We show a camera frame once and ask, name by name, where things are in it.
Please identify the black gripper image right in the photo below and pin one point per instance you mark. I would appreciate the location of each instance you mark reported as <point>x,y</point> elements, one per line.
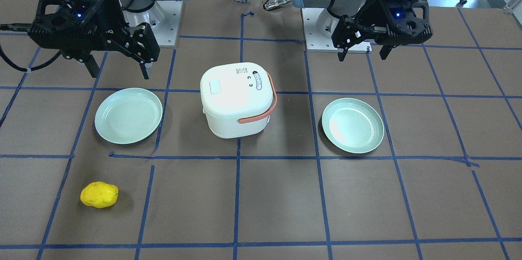
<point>369,18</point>

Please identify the yellow toy potato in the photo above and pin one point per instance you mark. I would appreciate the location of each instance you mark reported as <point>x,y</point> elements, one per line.
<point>99,194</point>

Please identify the white rice cooker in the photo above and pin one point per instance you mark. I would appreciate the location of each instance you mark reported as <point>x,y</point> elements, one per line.
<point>237,99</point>

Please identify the silver robot arm image right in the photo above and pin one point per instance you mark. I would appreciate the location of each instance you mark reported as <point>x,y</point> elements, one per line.
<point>336,8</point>

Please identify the silver cylindrical connector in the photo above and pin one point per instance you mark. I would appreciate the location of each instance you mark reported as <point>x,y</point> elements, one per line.
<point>272,5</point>

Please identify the light green plate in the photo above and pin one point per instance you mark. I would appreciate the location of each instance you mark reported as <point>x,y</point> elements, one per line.
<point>352,125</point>
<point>128,116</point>

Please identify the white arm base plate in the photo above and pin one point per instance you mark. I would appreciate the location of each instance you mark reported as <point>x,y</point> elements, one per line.
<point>318,27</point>
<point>164,18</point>

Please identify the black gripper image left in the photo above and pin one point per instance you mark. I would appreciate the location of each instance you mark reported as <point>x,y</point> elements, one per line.
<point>115,18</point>

